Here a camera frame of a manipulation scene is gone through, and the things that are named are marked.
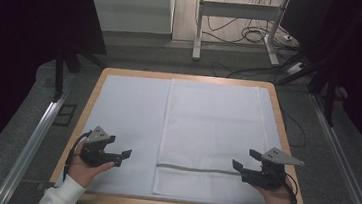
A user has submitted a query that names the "black floor cable bundle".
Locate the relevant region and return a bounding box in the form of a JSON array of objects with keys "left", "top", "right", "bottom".
[{"left": 200, "top": 0, "right": 292, "bottom": 50}]

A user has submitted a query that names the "thin black floor cable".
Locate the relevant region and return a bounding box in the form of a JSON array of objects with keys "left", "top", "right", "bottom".
[{"left": 278, "top": 109, "right": 311, "bottom": 149}]

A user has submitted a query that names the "person's right hand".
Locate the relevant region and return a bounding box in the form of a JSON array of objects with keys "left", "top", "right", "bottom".
[{"left": 250, "top": 178, "right": 298, "bottom": 204}]

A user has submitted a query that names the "white table mat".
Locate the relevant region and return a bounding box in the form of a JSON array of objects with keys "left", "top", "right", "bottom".
[{"left": 54, "top": 68, "right": 307, "bottom": 204}]

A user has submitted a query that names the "black floor grate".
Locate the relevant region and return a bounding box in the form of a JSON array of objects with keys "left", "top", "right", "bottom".
[{"left": 52, "top": 102, "right": 78, "bottom": 128}]

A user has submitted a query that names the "aluminium floor rail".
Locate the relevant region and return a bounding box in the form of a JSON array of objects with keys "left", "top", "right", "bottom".
[
  {"left": 299, "top": 91, "right": 362, "bottom": 204},
  {"left": 0, "top": 64, "right": 79, "bottom": 204}
]

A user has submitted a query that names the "black metal stand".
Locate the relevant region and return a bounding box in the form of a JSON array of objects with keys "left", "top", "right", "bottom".
[
  {"left": 50, "top": 44, "right": 109, "bottom": 108},
  {"left": 272, "top": 47, "right": 353, "bottom": 130}
]

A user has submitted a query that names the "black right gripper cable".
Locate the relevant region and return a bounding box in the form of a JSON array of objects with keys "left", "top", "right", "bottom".
[{"left": 279, "top": 172, "right": 302, "bottom": 204}]

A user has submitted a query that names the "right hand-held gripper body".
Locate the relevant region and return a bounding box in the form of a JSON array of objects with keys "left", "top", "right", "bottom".
[{"left": 239, "top": 143, "right": 307, "bottom": 194}]

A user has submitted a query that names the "white metal desk frame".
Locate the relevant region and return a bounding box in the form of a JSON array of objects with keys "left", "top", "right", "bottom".
[{"left": 190, "top": 0, "right": 292, "bottom": 71}]

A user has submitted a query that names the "white towel with grey stripe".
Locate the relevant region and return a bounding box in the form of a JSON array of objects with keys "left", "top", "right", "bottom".
[{"left": 151, "top": 76, "right": 281, "bottom": 204}]

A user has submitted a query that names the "person's left hand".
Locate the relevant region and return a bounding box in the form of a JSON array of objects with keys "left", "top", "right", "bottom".
[{"left": 65, "top": 147, "right": 117, "bottom": 192}]

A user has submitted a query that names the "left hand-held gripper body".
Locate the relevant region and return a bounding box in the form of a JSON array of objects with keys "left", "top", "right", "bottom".
[{"left": 77, "top": 124, "right": 126, "bottom": 171}]

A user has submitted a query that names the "white power strip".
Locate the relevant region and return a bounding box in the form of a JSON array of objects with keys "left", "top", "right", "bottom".
[{"left": 285, "top": 60, "right": 306, "bottom": 77}]

